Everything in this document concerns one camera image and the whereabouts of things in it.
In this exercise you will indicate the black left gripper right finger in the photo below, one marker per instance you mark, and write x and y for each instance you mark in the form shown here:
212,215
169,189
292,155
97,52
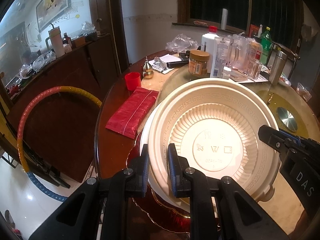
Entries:
180,186

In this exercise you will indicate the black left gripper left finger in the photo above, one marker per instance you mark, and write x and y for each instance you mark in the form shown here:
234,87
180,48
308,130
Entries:
138,182

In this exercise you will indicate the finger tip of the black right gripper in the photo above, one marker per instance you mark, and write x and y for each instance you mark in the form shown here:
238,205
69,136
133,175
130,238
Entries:
279,140

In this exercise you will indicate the white plastic bowl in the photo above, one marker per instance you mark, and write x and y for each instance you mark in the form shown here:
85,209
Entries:
214,124

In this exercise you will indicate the silver round turntable disc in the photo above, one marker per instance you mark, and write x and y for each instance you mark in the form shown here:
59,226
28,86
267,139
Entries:
287,119

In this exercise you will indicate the gold glitter round placemat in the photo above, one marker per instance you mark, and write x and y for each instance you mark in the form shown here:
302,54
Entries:
278,101

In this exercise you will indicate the red tissue packet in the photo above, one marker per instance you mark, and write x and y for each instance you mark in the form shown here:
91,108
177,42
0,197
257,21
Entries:
130,114

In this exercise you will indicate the clear plastic food container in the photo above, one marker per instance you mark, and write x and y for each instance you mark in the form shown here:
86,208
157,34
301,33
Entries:
303,92

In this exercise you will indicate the blue white food plate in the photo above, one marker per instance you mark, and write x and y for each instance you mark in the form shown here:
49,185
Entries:
284,81

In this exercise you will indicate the small glass liquor bottle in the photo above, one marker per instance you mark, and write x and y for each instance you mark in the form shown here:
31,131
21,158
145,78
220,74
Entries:
254,69

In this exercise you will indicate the steel thermos flask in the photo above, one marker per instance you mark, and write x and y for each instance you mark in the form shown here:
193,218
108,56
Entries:
277,67

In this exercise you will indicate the white small pill bottle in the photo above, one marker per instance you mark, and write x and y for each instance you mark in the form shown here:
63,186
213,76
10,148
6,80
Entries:
226,73

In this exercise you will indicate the red plastic cup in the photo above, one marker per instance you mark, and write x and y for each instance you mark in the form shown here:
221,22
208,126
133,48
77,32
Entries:
132,80

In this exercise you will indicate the small gold gourd ornament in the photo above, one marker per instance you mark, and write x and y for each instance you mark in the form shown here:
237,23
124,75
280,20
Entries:
147,69

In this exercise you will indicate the bagged red can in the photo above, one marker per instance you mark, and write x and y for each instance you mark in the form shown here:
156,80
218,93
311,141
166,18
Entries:
254,52

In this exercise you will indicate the black remote control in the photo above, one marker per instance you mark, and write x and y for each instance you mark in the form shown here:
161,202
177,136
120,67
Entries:
176,64

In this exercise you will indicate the green soda bottle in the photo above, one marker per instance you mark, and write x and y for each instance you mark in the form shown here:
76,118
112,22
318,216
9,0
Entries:
266,43

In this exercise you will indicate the clear glass pitcher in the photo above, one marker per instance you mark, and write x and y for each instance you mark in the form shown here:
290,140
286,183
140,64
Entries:
237,52

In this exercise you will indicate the brown lidded jar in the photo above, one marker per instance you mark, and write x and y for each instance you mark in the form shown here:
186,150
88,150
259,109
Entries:
198,61

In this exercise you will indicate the crumpled clear plastic bag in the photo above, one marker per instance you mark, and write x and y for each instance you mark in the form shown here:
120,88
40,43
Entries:
182,43

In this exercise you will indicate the white bottle red cap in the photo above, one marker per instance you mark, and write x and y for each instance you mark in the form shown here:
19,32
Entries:
218,47

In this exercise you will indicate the multicoloured hula hoop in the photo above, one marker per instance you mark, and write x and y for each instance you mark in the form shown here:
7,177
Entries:
58,124

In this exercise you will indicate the white roll on sill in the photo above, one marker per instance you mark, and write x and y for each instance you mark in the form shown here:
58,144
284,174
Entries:
224,19

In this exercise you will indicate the white tumbler with handle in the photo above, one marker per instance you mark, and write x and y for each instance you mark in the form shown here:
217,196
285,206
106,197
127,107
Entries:
56,41

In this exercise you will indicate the framed wall painting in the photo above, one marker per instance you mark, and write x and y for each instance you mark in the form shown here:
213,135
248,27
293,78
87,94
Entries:
48,10

